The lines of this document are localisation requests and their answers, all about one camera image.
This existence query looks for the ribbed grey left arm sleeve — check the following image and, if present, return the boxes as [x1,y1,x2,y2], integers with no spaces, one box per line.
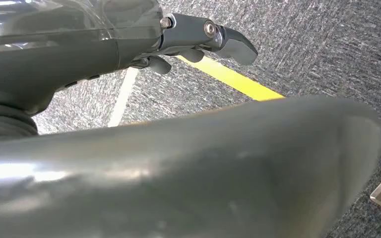
[0,97,40,145]

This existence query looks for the yellow floor tape strip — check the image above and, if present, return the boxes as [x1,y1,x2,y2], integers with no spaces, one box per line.
[177,55,285,102]

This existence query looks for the smooth grey robot body shell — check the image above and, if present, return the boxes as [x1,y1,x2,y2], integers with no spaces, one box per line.
[0,96,381,238]

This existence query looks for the white floor tape strip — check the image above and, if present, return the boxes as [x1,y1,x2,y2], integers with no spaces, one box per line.
[107,67,139,128]

